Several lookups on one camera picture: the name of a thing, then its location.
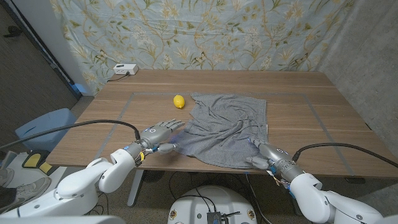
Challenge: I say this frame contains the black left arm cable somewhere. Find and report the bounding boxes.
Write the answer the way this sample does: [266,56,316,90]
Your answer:
[0,119,141,150]

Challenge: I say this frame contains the yellow lemon-shaped ball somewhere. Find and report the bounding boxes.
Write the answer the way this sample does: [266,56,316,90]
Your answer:
[173,95,186,110]

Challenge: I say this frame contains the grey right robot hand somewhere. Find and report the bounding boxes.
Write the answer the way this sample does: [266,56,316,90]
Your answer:
[247,138,296,171]

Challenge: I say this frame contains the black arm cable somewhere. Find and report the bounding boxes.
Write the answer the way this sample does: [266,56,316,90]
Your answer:
[292,142,398,169]
[0,119,141,150]

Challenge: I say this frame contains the white robot torso base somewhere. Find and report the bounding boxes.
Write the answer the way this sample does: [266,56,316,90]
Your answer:
[167,185,258,224]

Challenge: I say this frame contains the floral printed backdrop cloth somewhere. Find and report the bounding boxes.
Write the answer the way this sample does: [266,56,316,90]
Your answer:
[49,0,355,96]

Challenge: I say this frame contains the yellow and black floor pad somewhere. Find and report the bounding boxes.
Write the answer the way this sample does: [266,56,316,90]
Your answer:
[22,150,53,175]

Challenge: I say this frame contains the blue plastic bin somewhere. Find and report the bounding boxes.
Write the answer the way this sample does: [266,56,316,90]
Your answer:
[14,108,78,152]

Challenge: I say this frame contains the grey sneaker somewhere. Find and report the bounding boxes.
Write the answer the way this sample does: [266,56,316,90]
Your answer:
[0,176,52,212]

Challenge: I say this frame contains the white power strip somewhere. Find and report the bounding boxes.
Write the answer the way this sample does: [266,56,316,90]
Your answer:
[113,63,139,76]

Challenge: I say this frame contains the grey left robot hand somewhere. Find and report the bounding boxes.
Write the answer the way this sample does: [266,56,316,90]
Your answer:
[136,119,186,155]

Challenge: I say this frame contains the white table leg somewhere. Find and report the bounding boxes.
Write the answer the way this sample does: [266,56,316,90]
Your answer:
[126,169,146,208]

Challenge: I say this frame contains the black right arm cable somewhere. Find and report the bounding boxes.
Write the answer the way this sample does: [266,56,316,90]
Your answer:
[292,142,398,169]

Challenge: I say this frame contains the grey fabric shorts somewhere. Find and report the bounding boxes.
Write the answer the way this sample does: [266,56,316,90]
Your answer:
[170,92,269,170]

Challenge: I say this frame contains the black power strip cord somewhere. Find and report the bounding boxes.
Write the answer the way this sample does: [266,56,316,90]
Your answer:
[107,73,130,83]

